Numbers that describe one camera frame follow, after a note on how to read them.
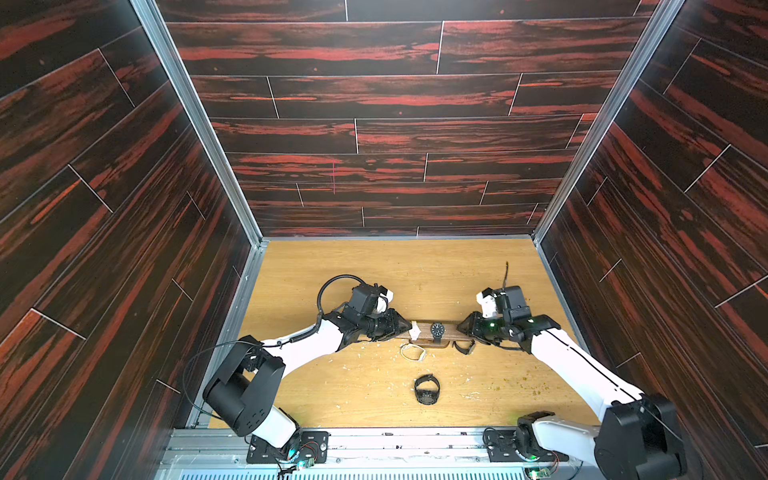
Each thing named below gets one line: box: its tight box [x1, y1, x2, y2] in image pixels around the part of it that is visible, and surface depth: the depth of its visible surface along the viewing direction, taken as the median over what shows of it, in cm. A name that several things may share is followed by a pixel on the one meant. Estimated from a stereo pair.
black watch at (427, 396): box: [414, 373, 440, 405], surface depth 81 cm
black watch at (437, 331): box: [431, 322, 445, 344], surface depth 88 cm
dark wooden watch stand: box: [396, 320, 472, 348], surface depth 88 cm
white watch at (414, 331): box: [409, 321, 421, 340], surface depth 86 cm
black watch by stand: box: [453, 339, 476, 355], surface depth 90 cm
